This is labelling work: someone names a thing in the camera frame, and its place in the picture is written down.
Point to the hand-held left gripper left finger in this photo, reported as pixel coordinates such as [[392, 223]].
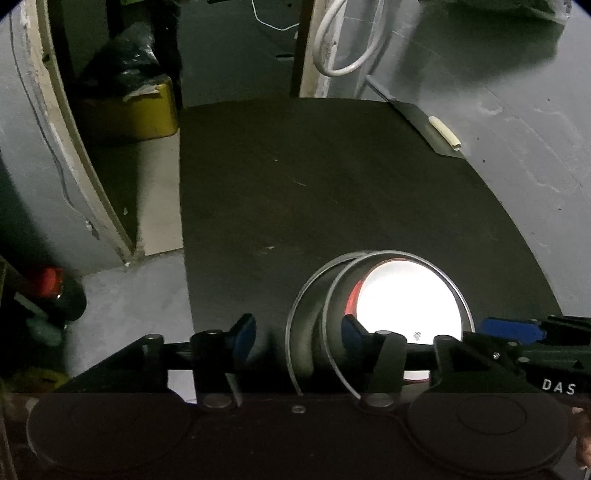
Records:
[[244, 339]]

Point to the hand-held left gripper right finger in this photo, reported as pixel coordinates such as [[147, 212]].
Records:
[[353, 333]]

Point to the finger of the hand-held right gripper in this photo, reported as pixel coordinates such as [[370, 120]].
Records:
[[508, 328]]

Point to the steel bowl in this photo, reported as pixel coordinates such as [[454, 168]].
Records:
[[339, 297]]

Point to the large steel plate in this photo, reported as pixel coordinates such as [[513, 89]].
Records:
[[304, 332]]

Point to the white ceramic bowl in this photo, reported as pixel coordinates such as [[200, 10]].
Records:
[[406, 304]]

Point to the person's right hand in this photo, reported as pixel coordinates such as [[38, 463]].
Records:
[[584, 452]]

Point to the red capped dark bottle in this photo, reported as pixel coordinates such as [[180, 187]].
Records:
[[57, 293]]

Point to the cream paper roll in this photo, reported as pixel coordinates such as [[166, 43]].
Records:
[[445, 131]]

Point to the yellow bin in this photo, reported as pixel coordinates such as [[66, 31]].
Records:
[[134, 113]]

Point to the black garbage bag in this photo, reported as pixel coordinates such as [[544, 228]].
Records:
[[124, 60]]

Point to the cream door frame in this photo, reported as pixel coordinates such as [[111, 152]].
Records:
[[69, 138]]

